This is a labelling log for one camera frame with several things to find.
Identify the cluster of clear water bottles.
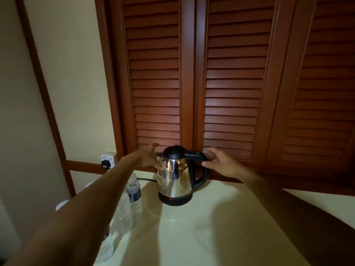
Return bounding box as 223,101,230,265
55,171,143,239

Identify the white wall socket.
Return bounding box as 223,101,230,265
100,153,118,168

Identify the person's left hand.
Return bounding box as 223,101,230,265
122,142,164,171

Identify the person's right forearm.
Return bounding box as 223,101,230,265
240,166,355,266

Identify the brown louvered wooden shutter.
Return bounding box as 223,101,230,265
194,0,278,161
263,0,355,180
109,0,196,153

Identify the person's right hand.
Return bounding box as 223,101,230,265
202,147,247,180

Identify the person's left forearm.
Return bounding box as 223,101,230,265
4,153,139,266

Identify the steel electric kettle black handle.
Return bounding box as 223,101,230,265
155,144,210,201

